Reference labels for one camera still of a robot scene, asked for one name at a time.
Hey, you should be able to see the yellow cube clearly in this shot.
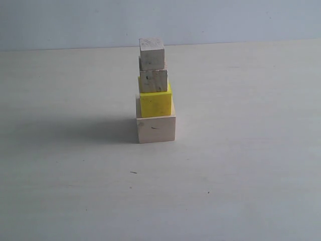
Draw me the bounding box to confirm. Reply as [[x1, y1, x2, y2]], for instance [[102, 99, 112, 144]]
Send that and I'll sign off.
[[137, 76, 173, 117]]

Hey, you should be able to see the large plain wooden cube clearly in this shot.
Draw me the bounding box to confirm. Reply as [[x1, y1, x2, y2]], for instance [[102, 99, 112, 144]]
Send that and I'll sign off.
[[135, 95, 176, 144]]

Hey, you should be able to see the small plain wooden cube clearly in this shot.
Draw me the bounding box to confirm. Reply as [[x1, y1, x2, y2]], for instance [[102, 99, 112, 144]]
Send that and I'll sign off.
[[139, 37, 165, 70]]

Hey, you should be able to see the medium plain wooden cube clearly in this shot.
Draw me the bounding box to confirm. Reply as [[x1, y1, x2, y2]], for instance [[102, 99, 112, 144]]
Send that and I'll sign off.
[[138, 56, 168, 93]]

